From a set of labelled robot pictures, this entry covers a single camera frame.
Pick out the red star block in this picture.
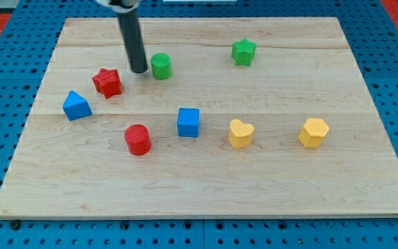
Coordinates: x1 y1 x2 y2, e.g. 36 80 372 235
92 68 122 99

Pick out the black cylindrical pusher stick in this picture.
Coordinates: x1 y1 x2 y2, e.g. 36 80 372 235
117 6 148 73

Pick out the green cylinder block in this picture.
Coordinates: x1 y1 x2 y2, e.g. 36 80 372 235
151 53 172 80

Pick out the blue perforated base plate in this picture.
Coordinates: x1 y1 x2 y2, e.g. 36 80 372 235
0 0 398 248

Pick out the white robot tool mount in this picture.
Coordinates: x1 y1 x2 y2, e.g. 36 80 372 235
95 0 140 13

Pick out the red cylinder block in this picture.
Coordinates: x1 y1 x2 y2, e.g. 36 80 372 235
124 124 151 156

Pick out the blue cube block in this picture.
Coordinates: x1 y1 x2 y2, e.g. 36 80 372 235
177 108 200 138

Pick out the yellow heart block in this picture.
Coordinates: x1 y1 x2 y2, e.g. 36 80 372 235
229 119 255 149

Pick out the yellow hexagon block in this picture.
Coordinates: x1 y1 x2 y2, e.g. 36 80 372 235
298 118 330 149

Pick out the wooden board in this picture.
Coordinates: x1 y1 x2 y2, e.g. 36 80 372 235
0 17 398 220

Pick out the green star block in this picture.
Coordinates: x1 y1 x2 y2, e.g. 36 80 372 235
231 37 257 66

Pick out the blue triangle block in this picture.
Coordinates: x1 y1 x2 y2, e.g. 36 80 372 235
62 91 93 121

